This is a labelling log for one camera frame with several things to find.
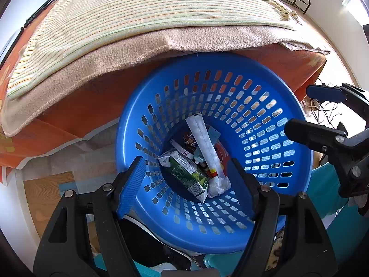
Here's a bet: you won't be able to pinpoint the beige blanket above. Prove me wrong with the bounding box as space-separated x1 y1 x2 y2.
1 25 330 137

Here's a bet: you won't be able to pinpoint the green white carton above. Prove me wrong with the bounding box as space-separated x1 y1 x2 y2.
157 149 209 203

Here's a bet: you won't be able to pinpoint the black tripod stand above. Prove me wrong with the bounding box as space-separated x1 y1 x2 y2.
18 0 55 36

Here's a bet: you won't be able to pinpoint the orange floral bedsheet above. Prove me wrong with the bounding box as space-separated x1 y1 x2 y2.
0 0 328 184

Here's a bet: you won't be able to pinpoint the blue plastic basket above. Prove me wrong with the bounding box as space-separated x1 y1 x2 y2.
116 53 313 253

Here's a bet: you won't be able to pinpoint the colourful long paper wrapper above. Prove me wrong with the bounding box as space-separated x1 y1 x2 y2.
186 113 225 178

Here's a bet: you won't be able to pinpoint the floor cables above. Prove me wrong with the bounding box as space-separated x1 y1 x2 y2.
301 78 344 125

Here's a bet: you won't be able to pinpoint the small white bag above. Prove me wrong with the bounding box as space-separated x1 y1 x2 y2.
208 176 231 198

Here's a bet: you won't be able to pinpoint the light blue tube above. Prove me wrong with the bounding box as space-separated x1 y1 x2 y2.
193 124 220 166

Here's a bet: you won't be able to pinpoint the striped yellow towel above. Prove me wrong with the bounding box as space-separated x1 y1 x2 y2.
6 0 299 99

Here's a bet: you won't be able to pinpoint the brown snickers wrapper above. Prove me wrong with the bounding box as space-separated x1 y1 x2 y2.
170 131 198 160

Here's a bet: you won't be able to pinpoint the red wrapper in basket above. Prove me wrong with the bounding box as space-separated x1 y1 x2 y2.
214 140 230 176

